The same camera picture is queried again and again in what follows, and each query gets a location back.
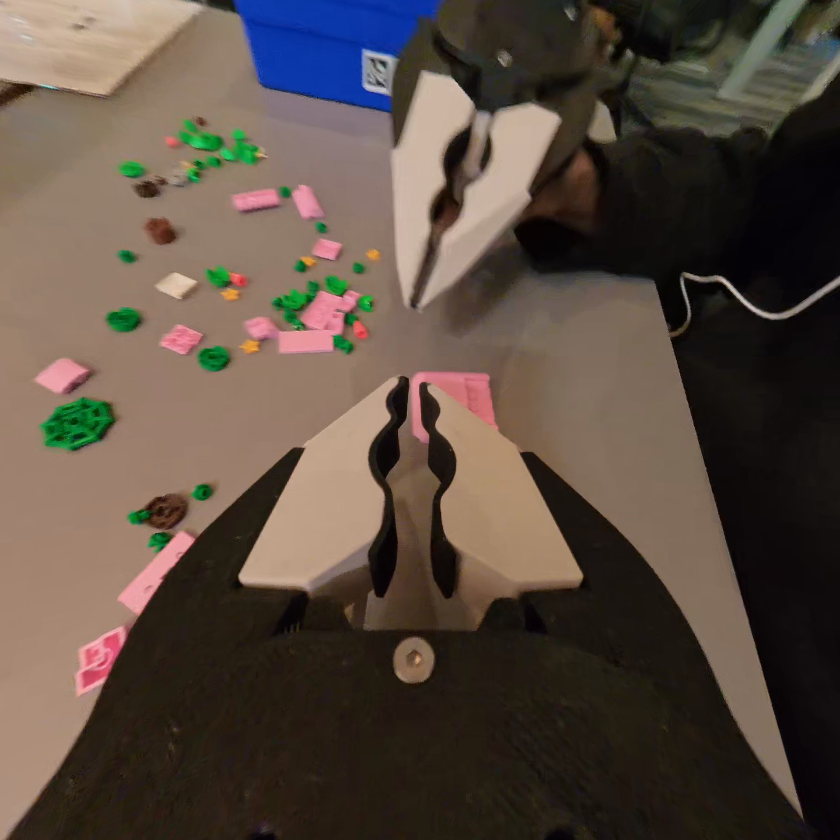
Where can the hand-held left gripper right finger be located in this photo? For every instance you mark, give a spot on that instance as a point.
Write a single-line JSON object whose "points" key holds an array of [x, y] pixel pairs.
{"points": [[512, 525]]}

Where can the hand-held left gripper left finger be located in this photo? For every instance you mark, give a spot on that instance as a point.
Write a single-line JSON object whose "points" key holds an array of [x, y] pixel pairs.
{"points": [[315, 525]]}

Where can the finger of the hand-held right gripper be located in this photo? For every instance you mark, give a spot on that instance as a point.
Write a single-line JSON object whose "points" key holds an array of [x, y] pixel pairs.
{"points": [[420, 164], [512, 170]]}

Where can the pink square brick base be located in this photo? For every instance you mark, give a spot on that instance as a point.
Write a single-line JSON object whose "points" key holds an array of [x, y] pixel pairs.
{"points": [[472, 394]]}

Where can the pink plate with holes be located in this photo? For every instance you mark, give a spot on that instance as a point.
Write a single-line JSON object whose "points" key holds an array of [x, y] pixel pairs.
{"points": [[321, 310]]}

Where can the person's right forearm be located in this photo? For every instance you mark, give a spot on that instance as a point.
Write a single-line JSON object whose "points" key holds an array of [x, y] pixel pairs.
{"points": [[689, 197]]}

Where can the person's right hand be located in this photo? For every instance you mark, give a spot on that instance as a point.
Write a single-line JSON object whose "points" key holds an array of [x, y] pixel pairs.
{"points": [[571, 187]]}

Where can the pink half cylinder brick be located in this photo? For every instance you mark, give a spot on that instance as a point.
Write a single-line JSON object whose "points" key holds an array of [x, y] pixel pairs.
{"points": [[308, 201]]}

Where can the pink square jumper plate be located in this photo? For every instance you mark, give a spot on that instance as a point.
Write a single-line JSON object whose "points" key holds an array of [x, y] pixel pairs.
{"points": [[327, 249]]}

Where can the dark brown round plate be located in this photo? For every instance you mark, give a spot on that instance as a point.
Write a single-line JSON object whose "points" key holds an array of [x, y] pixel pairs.
{"points": [[167, 512]]}

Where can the blue plastic bin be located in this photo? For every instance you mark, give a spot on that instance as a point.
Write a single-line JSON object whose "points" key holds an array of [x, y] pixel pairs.
{"points": [[308, 46]]}

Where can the pink face tile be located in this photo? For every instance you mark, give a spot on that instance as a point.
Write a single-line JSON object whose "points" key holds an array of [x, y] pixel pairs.
{"points": [[154, 574]]}

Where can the pink flat rectangular tile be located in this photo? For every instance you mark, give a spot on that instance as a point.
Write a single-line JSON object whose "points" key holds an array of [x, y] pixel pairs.
{"points": [[306, 342]]}

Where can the pink curved brick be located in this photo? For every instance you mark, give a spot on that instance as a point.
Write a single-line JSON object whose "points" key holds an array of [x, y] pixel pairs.
{"points": [[260, 328]]}

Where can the pink stepped studded plate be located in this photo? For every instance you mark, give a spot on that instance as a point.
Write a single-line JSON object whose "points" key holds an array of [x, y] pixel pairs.
{"points": [[180, 339]]}

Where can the green spiky leaf element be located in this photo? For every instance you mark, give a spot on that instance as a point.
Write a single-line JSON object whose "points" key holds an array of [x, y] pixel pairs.
{"points": [[218, 277]]}

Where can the small grey piece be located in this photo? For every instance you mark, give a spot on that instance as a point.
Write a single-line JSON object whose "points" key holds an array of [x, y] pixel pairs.
{"points": [[179, 178]]}

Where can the pink corner panel brick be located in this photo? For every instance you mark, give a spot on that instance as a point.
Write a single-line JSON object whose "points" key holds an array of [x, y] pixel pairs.
{"points": [[98, 659]]}

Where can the green octagonal web piece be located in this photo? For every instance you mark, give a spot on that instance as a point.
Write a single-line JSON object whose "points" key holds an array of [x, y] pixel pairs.
{"points": [[77, 424]]}

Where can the person's black clothing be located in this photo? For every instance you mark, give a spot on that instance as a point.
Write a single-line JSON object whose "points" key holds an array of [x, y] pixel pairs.
{"points": [[774, 525]]}

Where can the brown round brick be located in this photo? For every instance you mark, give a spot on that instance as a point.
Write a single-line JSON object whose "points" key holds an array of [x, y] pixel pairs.
{"points": [[161, 232]]}

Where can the white square plate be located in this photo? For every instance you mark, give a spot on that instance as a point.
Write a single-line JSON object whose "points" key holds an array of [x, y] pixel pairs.
{"points": [[176, 286]]}

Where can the small dark brown piece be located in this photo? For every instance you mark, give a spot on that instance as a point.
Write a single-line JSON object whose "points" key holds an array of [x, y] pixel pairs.
{"points": [[147, 188]]}

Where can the pink curved slope tile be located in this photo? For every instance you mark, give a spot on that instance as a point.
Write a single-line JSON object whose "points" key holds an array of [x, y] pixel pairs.
{"points": [[62, 376]]}

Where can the printed paper sheet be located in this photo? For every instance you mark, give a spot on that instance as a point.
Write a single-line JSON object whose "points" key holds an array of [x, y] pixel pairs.
{"points": [[85, 39]]}

